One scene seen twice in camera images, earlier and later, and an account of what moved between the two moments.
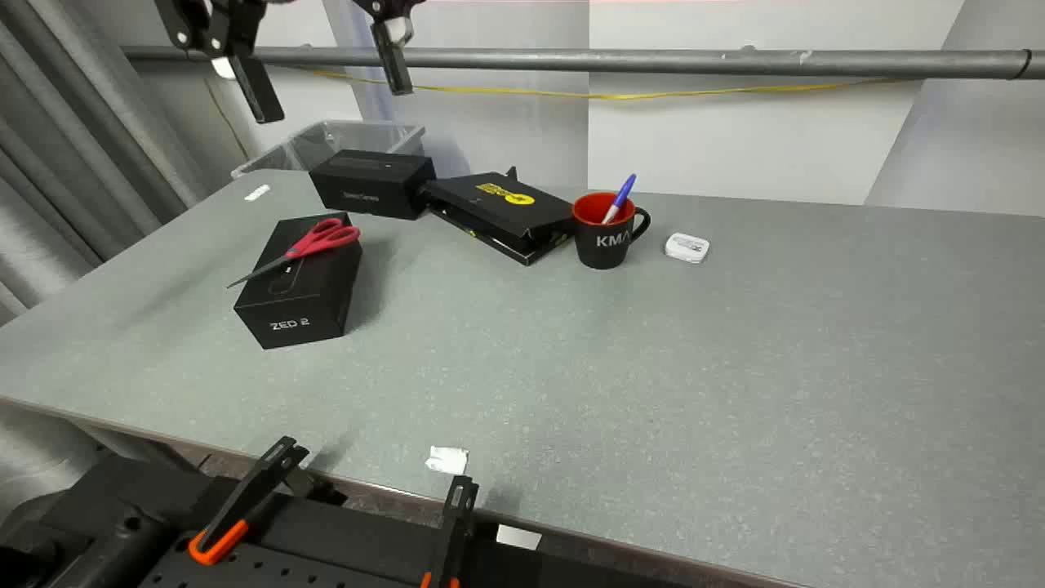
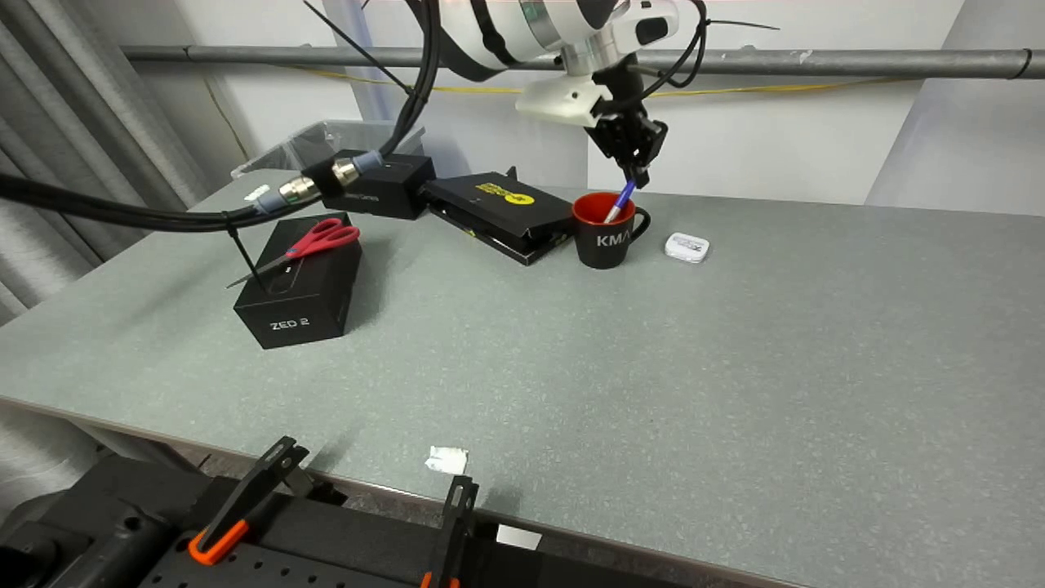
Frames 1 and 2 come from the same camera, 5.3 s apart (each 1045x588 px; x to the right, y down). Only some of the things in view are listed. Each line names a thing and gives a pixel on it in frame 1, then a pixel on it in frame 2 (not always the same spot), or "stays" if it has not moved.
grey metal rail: (662, 56) stays
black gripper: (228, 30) to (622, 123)
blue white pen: (618, 200) stays
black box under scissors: (298, 301) stays
